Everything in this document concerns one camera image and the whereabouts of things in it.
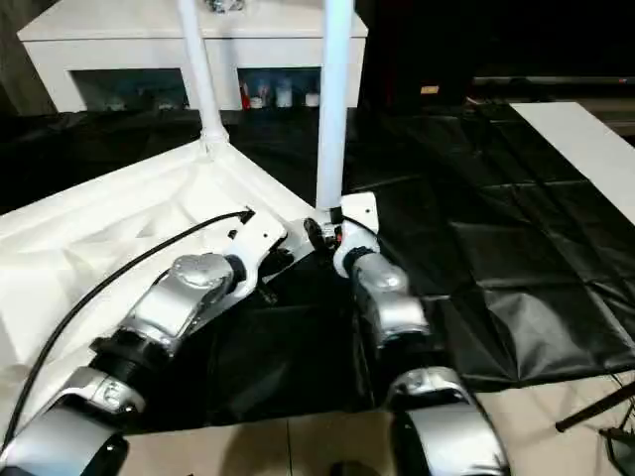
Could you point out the white plastic table top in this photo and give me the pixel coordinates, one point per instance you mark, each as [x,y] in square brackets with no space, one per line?
[99,238]

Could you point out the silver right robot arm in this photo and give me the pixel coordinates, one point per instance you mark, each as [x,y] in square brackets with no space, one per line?
[392,297]

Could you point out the small white bottle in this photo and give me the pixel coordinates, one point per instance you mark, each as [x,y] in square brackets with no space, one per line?
[256,99]
[311,98]

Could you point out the black plastic cover mat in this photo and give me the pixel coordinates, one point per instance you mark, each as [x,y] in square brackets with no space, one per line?
[496,223]

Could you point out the small tan box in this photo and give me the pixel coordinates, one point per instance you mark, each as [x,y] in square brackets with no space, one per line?
[430,90]

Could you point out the dark robot body part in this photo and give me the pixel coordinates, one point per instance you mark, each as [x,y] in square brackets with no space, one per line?
[349,470]

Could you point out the white sideboard with glass doors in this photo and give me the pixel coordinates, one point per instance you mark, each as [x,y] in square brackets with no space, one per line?
[124,49]

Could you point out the white flat board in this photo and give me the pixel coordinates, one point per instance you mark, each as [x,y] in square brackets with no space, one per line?
[580,144]

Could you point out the black tripod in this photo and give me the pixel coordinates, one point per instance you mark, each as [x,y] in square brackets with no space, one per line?
[595,409]

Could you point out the grey curtain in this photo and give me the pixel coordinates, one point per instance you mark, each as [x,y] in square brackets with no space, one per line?
[20,64]

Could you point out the black floor device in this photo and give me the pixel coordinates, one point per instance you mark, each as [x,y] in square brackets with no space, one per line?
[620,451]

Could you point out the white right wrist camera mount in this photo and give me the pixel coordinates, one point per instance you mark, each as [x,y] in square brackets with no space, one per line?
[359,208]

